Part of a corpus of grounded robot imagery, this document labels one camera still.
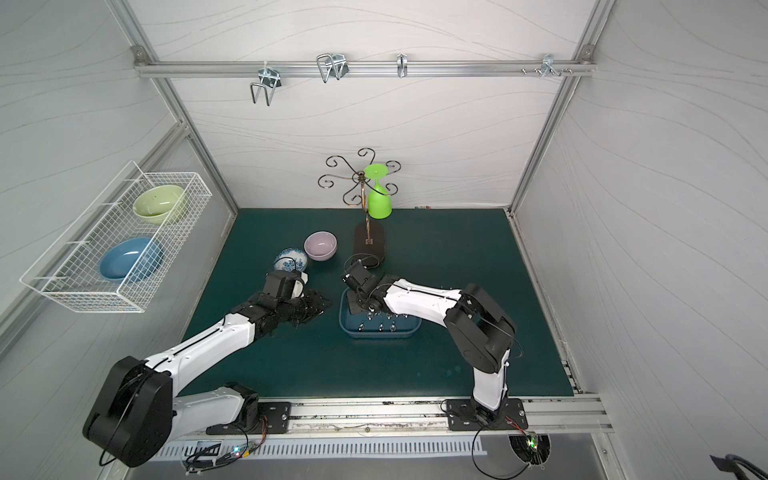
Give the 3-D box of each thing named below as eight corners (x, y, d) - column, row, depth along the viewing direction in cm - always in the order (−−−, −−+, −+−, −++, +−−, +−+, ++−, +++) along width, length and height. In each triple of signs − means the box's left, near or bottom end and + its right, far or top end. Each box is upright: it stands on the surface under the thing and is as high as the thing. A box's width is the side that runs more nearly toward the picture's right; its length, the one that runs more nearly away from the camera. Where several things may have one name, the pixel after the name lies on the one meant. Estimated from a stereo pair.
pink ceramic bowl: (303, 262, 105) (300, 254, 101) (309, 238, 112) (306, 230, 108) (335, 262, 105) (333, 254, 101) (339, 238, 112) (337, 230, 108)
